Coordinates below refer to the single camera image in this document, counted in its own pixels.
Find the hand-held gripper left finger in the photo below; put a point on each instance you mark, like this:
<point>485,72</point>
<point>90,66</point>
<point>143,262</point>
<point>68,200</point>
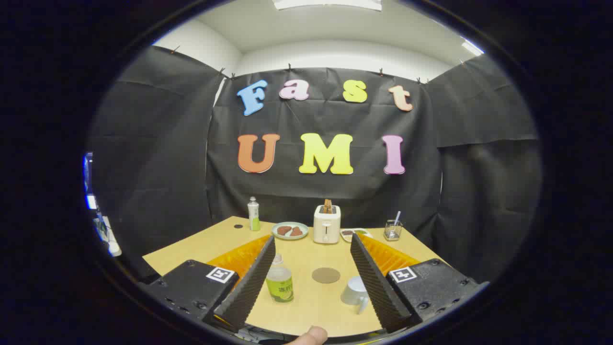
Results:
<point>249,287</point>

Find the tall white green bottle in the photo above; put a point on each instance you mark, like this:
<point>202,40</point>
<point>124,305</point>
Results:
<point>254,215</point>

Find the white divided grain dish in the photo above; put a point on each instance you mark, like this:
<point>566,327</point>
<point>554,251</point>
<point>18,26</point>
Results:
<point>352,235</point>

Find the black backdrop cloth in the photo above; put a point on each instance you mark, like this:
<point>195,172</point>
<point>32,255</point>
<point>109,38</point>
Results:
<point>325,115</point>

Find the pale green plate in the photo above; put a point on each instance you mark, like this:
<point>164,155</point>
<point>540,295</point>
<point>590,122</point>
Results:
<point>278,235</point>

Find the white cup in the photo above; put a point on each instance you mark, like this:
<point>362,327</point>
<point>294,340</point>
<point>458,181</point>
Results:
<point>353,290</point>

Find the wooden table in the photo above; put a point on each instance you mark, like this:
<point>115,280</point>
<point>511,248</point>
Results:
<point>311,311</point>

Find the clear green-label juice bottle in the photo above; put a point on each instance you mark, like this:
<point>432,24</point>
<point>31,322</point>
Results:
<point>280,287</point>

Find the round brown coaster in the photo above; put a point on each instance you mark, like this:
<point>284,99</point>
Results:
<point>326,275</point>

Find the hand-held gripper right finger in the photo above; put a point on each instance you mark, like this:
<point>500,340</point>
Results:
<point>376,287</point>

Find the white blurry object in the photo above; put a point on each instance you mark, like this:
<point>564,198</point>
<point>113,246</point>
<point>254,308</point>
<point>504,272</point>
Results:
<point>111,242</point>

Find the brown bread slice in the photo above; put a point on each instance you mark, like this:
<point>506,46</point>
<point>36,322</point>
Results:
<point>328,207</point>

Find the small ceiling light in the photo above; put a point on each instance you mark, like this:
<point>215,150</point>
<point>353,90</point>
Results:
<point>471,48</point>

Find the white straw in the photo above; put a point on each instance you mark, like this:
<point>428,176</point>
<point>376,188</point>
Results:
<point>397,218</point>

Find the brown toast piece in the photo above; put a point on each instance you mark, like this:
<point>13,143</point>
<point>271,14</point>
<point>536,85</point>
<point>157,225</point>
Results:
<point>296,232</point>
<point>284,230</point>

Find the white toaster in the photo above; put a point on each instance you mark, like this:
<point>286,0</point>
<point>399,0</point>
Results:
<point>326,230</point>

